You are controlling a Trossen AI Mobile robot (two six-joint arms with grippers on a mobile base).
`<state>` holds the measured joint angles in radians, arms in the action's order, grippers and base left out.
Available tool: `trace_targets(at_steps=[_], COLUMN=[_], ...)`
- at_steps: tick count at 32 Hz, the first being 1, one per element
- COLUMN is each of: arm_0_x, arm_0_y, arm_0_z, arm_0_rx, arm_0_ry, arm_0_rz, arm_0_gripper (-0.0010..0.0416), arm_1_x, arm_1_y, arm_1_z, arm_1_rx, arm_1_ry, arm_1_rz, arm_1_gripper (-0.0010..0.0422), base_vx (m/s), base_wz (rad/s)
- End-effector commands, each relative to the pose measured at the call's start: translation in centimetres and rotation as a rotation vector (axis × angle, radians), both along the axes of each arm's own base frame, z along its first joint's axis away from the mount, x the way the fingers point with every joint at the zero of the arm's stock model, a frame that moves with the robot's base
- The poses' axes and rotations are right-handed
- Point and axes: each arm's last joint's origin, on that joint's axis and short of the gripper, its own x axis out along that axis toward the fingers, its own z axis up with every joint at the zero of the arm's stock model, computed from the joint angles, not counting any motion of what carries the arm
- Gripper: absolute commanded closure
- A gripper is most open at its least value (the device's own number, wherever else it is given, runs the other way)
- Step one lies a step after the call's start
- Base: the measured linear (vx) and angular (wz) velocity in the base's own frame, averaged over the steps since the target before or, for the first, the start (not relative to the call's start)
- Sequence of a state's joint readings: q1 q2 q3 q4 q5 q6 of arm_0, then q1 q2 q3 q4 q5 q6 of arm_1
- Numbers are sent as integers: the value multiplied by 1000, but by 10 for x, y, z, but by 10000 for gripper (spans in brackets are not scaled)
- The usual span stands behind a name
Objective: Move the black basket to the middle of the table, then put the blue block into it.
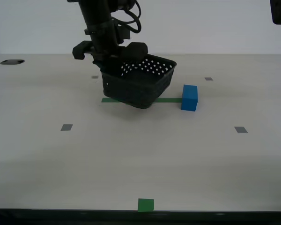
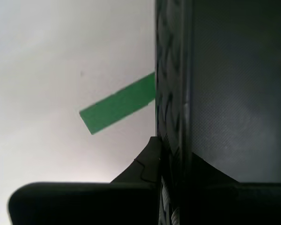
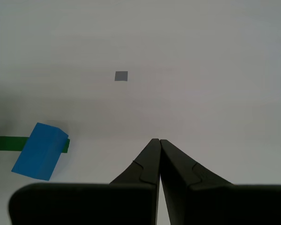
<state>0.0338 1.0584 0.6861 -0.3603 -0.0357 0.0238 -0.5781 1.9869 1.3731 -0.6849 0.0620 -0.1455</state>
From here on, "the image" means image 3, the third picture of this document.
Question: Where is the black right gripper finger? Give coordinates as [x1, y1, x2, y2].
[8, 138, 162, 225]
[159, 139, 281, 225]

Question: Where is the blue rectangular block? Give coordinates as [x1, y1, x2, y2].
[11, 122, 69, 181]

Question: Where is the long green tape strip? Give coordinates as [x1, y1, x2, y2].
[0, 136, 70, 153]

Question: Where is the grey square tape marker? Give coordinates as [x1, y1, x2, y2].
[114, 71, 128, 82]

